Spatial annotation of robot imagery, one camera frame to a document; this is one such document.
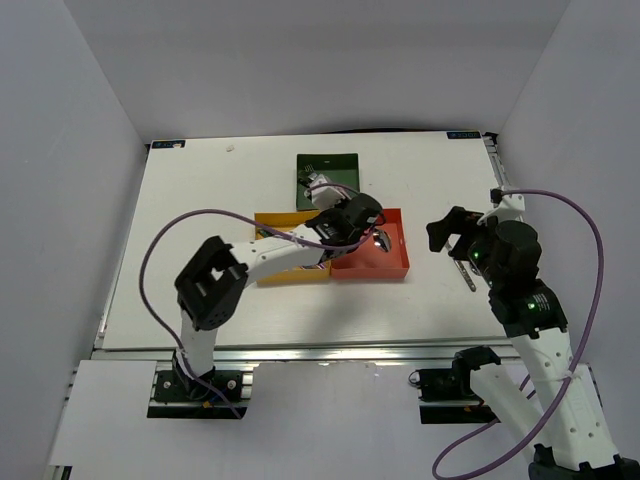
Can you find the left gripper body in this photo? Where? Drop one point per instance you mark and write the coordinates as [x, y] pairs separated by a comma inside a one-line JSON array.
[[332, 212]]

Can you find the yellow container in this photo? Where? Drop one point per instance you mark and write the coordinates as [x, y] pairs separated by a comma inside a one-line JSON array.
[[286, 221]]

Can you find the black handled spoon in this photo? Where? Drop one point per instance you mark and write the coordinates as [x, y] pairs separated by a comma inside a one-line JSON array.
[[462, 269]]

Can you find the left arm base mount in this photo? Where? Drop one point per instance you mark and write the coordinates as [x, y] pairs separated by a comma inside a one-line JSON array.
[[171, 399]]

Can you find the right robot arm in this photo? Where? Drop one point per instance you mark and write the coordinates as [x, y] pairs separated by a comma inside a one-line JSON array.
[[570, 439]]

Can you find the pink handled spoon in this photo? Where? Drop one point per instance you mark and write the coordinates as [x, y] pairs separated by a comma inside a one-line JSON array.
[[382, 240]]

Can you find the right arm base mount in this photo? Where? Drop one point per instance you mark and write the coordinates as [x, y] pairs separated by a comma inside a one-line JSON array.
[[445, 394]]

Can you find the red container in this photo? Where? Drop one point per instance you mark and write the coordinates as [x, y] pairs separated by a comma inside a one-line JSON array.
[[369, 262]]

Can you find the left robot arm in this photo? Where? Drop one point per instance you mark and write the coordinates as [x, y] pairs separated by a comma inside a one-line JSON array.
[[211, 284]]

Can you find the green container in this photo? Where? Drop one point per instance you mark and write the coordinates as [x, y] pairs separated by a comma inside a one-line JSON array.
[[339, 168]]

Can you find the blue corner label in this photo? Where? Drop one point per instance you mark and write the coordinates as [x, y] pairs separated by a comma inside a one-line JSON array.
[[168, 144], [462, 135]]

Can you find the right blue corner label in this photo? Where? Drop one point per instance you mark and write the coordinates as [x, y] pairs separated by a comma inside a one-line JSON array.
[[462, 135]]

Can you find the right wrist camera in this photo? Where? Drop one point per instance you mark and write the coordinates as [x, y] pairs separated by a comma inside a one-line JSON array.
[[506, 206]]

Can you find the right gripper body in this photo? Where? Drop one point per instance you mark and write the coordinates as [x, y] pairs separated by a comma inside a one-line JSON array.
[[473, 245]]

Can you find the left blue corner label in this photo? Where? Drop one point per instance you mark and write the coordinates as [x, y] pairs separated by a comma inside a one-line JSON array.
[[168, 144]]

